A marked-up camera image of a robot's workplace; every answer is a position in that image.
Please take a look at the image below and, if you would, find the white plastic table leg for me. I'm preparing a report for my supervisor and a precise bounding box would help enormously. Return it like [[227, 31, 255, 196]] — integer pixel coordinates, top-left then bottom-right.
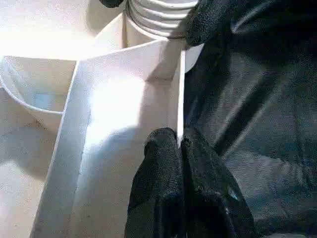
[[122, 0, 199, 40]]

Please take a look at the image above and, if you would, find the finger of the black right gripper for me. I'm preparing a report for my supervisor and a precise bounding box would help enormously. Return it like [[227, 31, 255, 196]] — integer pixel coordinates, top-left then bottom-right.
[[99, 0, 124, 8], [184, 0, 235, 48]]

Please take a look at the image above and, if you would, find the white plastic table top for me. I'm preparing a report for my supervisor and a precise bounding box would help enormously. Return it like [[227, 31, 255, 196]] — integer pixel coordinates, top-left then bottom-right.
[[0, 0, 206, 238]]

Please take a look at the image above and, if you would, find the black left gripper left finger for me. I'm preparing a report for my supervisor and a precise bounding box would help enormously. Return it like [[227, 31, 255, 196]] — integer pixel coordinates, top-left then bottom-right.
[[125, 127, 185, 238]]

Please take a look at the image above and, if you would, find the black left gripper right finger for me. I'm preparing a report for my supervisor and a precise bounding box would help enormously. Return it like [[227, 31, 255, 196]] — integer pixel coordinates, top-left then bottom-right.
[[180, 128, 258, 238]]

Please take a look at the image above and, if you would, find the black plastic mat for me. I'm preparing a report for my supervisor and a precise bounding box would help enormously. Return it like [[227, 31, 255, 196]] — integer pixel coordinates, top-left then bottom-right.
[[183, 0, 317, 238]]

